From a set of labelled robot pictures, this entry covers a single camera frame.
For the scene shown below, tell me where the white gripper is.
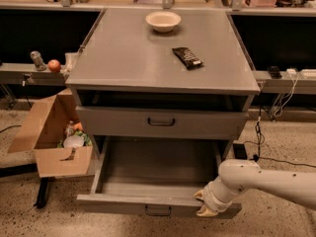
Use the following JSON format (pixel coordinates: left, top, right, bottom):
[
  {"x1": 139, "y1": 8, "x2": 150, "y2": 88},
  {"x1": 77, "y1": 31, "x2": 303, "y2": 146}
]
[{"x1": 194, "y1": 181, "x2": 233, "y2": 217}]

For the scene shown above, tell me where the grey drawer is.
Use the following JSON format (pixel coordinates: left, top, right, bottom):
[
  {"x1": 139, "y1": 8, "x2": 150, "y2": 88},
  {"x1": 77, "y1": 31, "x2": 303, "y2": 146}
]
[
  {"x1": 76, "y1": 107, "x2": 248, "y2": 140},
  {"x1": 76, "y1": 135, "x2": 243, "y2": 219}
]

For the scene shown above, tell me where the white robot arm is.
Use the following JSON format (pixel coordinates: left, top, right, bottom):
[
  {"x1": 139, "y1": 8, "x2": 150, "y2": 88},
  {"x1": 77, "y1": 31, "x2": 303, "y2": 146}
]
[{"x1": 194, "y1": 159, "x2": 316, "y2": 217}]

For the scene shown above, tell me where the grey top drawer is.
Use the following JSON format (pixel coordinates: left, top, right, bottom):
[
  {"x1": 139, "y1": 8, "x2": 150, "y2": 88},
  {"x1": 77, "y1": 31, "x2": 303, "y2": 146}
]
[{"x1": 76, "y1": 107, "x2": 248, "y2": 140}]

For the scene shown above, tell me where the grey drawer cabinet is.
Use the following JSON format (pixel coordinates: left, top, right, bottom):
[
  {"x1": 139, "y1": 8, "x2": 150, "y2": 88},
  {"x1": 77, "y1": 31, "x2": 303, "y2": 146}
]
[{"x1": 66, "y1": 8, "x2": 259, "y2": 154}]

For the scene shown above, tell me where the black power adapter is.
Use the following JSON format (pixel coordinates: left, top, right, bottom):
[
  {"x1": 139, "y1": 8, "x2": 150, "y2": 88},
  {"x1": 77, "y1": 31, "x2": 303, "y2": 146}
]
[{"x1": 233, "y1": 143, "x2": 248, "y2": 160}]

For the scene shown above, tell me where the white plastic lid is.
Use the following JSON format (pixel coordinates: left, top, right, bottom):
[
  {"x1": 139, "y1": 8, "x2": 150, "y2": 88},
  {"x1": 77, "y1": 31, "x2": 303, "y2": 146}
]
[{"x1": 63, "y1": 135, "x2": 84, "y2": 148}]

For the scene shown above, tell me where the black snack packet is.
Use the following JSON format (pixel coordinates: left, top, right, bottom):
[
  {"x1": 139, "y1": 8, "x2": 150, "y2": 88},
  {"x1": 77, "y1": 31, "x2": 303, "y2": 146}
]
[{"x1": 172, "y1": 47, "x2": 202, "y2": 70}]

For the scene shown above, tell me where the black remote control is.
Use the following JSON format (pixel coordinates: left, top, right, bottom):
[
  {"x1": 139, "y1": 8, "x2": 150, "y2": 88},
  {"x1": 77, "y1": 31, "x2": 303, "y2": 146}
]
[{"x1": 267, "y1": 66, "x2": 281, "y2": 79}]

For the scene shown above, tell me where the black floor stand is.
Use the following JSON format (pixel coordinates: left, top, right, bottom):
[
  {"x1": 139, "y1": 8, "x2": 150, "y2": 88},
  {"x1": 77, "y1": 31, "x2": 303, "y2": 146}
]
[{"x1": 34, "y1": 178, "x2": 55, "y2": 209}]

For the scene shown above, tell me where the white power strip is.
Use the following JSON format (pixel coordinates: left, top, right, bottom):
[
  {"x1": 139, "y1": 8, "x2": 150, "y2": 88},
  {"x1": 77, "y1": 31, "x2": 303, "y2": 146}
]
[{"x1": 300, "y1": 69, "x2": 316, "y2": 79}]

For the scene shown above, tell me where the brown cardboard box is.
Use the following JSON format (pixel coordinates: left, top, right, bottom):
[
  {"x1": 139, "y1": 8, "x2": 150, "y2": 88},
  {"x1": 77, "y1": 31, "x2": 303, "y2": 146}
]
[{"x1": 8, "y1": 89, "x2": 93, "y2": 178}]

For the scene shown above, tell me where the white bowl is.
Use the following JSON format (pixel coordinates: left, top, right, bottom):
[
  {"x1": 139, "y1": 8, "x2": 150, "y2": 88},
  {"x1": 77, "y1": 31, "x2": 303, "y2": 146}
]
[{"x1": 145, "y1": 11, "x2": 181, "y2": 33}]

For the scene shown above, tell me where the red apple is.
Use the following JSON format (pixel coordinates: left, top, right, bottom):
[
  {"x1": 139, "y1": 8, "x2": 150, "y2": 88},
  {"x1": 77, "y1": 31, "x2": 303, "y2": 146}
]
[{"x1": 47, "y1": 59, "x2": 61, "y2": 72}]

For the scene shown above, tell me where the small grey figurine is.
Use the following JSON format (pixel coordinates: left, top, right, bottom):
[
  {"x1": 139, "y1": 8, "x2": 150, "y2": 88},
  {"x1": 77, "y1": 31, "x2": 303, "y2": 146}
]
[{"x1": 30, "y1": 50, "x2": 46, "y2": 71}]

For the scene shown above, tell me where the black floor cable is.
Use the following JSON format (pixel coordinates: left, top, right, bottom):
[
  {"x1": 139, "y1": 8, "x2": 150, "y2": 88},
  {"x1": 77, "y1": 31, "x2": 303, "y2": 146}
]
[{"x1": 243, "y1": 106, "x2": 316, "y2": 169}]

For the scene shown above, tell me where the white charger cable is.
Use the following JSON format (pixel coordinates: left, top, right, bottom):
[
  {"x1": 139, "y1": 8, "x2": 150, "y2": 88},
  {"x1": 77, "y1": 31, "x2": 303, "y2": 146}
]
[{"x1": 272, "y1": 68, "x2": 300, "y2": 119}]

